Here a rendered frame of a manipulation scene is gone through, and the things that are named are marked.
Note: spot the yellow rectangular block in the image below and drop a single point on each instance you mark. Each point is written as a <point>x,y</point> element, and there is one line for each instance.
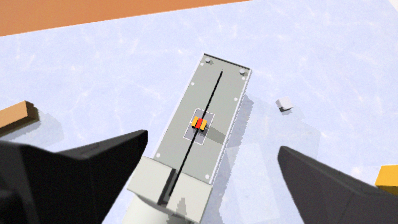
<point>388,179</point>

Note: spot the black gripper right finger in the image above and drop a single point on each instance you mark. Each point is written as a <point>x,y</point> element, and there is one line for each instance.
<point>324,195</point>

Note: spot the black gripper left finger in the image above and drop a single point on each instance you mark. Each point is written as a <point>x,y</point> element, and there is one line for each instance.
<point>74,186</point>

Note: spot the tan rectangular block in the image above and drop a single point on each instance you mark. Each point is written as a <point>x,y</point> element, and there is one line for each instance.
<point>17,117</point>

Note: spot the small white cube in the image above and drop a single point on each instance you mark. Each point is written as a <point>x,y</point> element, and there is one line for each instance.
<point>284,104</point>

